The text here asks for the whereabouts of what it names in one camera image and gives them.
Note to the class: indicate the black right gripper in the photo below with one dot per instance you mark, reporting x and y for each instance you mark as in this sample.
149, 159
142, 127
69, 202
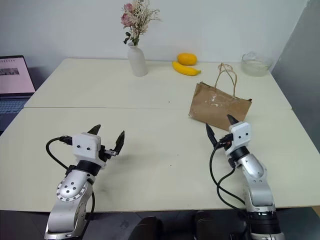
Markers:
226, 142

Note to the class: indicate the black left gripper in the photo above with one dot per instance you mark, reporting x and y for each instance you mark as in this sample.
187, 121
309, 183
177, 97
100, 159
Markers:
106, 153

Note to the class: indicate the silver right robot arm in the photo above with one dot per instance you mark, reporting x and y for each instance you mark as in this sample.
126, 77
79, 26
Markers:
255, 172

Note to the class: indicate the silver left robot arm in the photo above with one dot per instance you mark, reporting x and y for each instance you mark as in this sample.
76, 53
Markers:
70, 190

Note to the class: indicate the yellow banana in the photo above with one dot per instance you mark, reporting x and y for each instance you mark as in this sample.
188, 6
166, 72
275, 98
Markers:
185, 69

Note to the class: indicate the clear glass bowl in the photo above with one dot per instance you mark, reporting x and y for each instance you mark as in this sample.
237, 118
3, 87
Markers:
256, 66

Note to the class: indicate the yellow orange mango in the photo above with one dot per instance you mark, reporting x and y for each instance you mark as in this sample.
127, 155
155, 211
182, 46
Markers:
187, 59

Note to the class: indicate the white ceramic vase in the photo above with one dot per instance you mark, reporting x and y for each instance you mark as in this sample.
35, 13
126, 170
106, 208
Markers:
137, 62

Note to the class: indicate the wide dark rounded shape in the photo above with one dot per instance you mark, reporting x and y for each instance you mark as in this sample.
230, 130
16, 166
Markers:
147, 228

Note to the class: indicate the grey partition panel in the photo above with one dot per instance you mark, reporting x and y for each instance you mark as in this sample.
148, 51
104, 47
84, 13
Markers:
300, 62

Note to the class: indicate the open grey laptop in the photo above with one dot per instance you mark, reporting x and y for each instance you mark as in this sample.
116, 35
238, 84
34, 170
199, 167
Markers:
12, 80

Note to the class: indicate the dried pink flower bouquet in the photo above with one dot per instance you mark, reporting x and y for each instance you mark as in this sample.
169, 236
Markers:
138, 17

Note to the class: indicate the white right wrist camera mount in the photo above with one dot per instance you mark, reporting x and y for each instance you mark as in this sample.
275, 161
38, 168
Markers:
241, 133

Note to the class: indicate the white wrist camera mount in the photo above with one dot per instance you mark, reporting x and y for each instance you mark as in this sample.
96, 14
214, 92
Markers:
85, 147
241, 133

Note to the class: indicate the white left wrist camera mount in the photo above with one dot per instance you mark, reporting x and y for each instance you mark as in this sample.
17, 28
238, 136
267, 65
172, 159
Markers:
85, 147

